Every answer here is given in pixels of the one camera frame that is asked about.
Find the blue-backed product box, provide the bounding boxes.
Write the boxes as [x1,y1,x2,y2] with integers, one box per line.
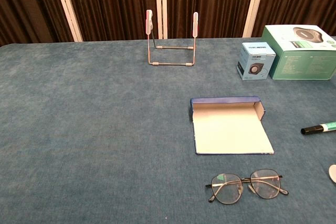
[190,95,275,155]

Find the thin metal-frame eyeglasses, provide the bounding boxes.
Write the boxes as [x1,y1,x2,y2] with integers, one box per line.
[205,168,289,205]

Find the small blue speaker box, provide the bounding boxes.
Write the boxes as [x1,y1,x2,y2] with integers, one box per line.
[236,41,277,81]

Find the blue felt table cloth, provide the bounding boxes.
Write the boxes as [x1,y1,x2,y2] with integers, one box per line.
[0,36,336,224]

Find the large green product box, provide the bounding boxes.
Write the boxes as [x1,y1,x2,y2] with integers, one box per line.
[261,24,336,80]

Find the green marker black cap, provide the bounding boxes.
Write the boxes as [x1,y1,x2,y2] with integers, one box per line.
[300,121,336,136]

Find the Crest toothpaste tube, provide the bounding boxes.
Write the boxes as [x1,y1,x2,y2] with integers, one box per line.
[328,164,336,184]

